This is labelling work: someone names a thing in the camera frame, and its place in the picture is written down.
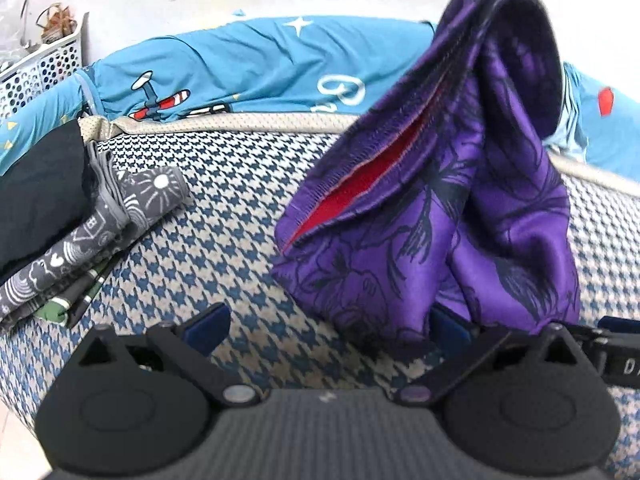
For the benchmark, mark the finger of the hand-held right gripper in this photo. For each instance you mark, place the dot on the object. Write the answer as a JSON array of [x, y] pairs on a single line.
[[620, 325]]

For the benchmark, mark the black folded garment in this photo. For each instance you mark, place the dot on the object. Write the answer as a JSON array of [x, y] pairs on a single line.
[[35, 185]]

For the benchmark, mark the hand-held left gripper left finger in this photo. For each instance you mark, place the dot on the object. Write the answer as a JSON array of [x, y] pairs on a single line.
[[207, 329]]

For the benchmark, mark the houndstooth patterned mattress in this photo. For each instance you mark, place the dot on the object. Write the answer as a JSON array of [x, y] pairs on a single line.
[[225, 240]]

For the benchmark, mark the white perforated plastic basket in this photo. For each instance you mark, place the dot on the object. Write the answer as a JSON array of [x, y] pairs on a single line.
[[45, 65]]

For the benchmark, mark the green striped folded garment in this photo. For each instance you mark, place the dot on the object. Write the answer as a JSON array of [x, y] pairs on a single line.
[[75, 300]]

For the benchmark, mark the brown tangled object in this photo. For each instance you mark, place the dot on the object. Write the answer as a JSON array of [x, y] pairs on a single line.
[[56, 21]]

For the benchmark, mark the purple floral garment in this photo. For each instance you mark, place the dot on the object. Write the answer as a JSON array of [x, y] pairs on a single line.
[[500, 185]]

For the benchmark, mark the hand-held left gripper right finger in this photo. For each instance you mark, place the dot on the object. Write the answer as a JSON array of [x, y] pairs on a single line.
[[450, 335]]

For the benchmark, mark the grey patterned folded garment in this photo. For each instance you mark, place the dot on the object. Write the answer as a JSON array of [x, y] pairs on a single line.
[[65, 255]]

